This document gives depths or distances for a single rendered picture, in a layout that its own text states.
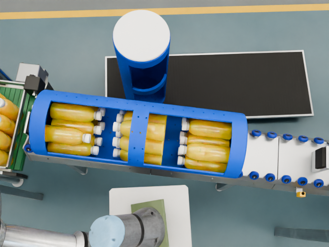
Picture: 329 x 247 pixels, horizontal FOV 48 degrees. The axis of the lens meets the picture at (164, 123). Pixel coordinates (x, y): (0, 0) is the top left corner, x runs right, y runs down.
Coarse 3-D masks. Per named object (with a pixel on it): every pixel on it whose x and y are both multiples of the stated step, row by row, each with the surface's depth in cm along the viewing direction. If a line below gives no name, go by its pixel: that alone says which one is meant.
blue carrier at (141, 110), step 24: (48, 96) 151; (72, 96) 153; (96, 96) 156; (48, 120) 166; (144, 120) 146; (168, 120) 170; (216, 120) 149; (240, 120) 150; (144, 144) 146; (168, 144) 172; (240, 144) 145; (168, 168) 153; (240, 168) 148
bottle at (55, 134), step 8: (48, 128) 153; (56, 128) 153; (64, 128) 154; (72, 128) 154; (48, 136) 152; (56, 136) 152; (64, 136) 152; (72, 136) 152; (80, 136) 153; (72, 144) 154
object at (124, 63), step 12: (168, 48) 181; (120, 60) 184; (132, 60) 176; (156, 60) 177; (120, 72) 206; (132, 72) 249; (144, 72) 257; (156, 72) 251; (132, 84) 264; (144, 84) 264; (156, 84) 264; (132, 96) 228; (144, 96) 262; (156, 96) 262
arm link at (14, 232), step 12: (0, 228) 107; (12, 228) 111; (24, 228) 114; (36, 228) 118; (0, 240) 107; (12, 240) 109; (24, 240) 112; (36, 240) 114; (48, 240) 116; (60, 240) 119; (72, 240) 122; (84, 240) 123
